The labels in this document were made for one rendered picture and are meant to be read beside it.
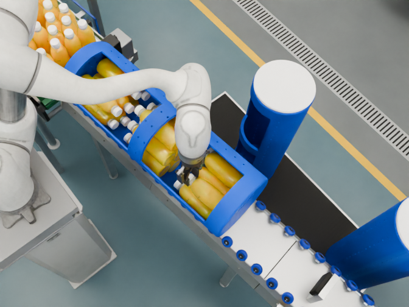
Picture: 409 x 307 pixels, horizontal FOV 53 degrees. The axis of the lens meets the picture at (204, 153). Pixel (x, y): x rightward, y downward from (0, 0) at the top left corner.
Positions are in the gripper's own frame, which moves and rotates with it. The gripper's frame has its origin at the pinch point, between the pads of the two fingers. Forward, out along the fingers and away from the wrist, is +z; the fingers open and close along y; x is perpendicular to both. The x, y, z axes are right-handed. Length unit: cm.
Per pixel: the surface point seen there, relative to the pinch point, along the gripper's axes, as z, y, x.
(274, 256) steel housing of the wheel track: 21.8, 4.9, -41.4
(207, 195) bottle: 0.1, -1.1, -9.4
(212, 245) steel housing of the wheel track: 27.9, -7.3, -20.3
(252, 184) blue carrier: -8.2, 10.2, -19.4
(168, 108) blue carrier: -7.9, 11.0, 22.4
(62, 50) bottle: 7, 5, 82
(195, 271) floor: 114, -9, -15
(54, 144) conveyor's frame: 110, -15, 109
